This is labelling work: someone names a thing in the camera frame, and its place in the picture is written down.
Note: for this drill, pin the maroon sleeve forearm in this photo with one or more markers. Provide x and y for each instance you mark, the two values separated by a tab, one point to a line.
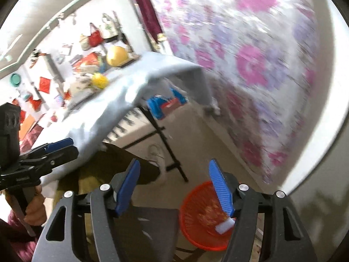
16	243

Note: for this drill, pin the white sneaker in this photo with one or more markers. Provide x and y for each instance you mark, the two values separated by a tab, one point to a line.
157	158

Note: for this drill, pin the black folding table leg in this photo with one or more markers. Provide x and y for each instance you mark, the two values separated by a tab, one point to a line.
159	130

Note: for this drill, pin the red handbag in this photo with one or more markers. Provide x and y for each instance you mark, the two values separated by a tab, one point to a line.
95	38

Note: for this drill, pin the red diamond paper decoration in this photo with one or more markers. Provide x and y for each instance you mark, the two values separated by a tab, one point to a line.
44	85

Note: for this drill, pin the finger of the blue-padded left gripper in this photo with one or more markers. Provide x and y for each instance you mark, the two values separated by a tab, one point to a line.
51	160
54	145

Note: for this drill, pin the person's left hand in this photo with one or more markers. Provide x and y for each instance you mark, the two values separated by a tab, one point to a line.
35	214

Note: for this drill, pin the white tote bag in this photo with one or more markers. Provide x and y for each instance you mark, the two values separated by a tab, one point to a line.
108	27

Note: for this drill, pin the floral plastic-wrapped mattress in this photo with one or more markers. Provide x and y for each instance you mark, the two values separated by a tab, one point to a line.
259	57

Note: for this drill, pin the yellow artificial flower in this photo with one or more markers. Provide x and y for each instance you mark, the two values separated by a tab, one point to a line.
99	81

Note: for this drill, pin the white paper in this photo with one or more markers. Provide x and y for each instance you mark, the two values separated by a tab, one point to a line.
225	226

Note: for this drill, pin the green plastic basin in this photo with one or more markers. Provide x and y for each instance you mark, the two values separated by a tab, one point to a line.
15	80

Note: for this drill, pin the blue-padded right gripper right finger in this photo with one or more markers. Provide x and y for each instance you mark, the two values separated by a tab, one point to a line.
284	236

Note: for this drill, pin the yellow pomelo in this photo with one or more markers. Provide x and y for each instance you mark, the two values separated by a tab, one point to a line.
116	56

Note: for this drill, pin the red plastic trash basket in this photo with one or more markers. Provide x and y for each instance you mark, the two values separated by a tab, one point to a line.
199	214

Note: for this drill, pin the dark red curtain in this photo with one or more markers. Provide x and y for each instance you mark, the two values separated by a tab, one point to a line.
150	18

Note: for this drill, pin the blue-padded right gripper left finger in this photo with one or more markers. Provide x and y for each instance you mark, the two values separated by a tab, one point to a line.
64	237

